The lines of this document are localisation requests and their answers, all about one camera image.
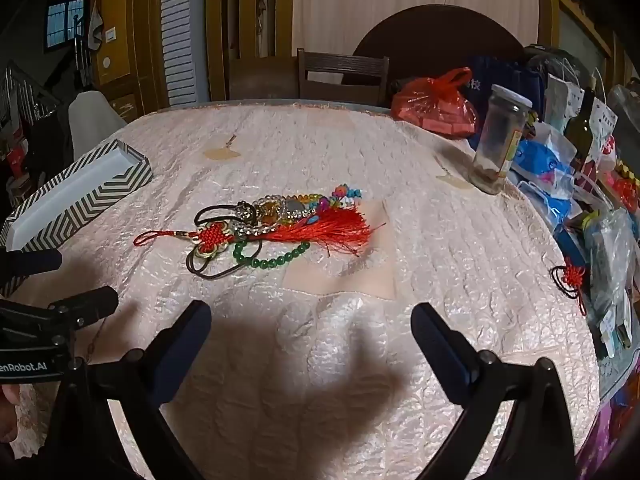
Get red plastic bag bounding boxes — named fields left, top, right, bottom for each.
left=391, top=67, right=479, bottom=140

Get blue plastic packet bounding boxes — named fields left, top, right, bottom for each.
left=512, top=125, right=577, bottom=202

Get wooden chair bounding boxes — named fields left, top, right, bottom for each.
left=297, top=49, right=390, bottom=107

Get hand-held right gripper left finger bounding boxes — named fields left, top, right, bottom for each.
left=20, top=300, right=213, bottom=480

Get small red knot ornament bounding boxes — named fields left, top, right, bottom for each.
left=550, top=257, right=589, bottom=317

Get striped cardboard box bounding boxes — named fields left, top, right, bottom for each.
left=0, top=140, right=153, bottom=297

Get multicoloured bead bracelet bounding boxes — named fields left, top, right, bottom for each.
left=300, top=185, right=364, bottom=227

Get dark jacket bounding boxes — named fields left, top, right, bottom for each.
left=24, top=114, right=76, bottom=173

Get window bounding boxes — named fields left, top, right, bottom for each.
left=46, top=0, right=85, bottom=51

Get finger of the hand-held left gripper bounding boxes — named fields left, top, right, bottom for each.
left=0, top=249, right=63, bottom=279
left=47, top=286, right=120, bottom=332

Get dark blue bag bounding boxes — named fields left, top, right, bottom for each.
left=470, top=55, right=544, bottom=111

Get white covered chair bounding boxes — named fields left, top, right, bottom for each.
left=67, top=91, right=128, bottom=158

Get clear plastic bag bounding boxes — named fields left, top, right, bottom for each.
left=582, top=210, right=639, bottom=313

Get dark wine bottle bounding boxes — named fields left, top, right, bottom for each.
left=564, top=74, right=599, bottom=172

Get white paper bag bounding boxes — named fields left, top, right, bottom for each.
left=545, top=67, right=585, bottom=132

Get brown cord pendant necklace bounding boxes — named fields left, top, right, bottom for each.
left=187, top=201, right=266, bottom=279

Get metal stair railing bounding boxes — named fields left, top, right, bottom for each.
left=0, top=67, right=62, bottom=127

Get dark round tabletop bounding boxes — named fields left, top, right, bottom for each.
left=352, top=5, right=526, bottom=97

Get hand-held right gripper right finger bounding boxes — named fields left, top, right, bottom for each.
left=410, top=303, right=583, bottom=480

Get person's left hand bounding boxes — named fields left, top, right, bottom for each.
left=0, top=384, right=22, bottom=461

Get white louvered door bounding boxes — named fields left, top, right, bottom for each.
left=160, top=0, right=211, bottom=107

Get clear crystal bead bracelet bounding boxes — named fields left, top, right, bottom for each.
left=220, top=199, right=311, bottom=242

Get red tassel knot ornament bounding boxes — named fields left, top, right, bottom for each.
left=134, top=207, right=386, bottom=262

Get glass jar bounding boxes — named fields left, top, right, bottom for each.
left=468, top=84, right=534, bottom=195

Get green bead bracelet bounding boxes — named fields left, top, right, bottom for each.
left=233, top=239, right=312, bottom=272

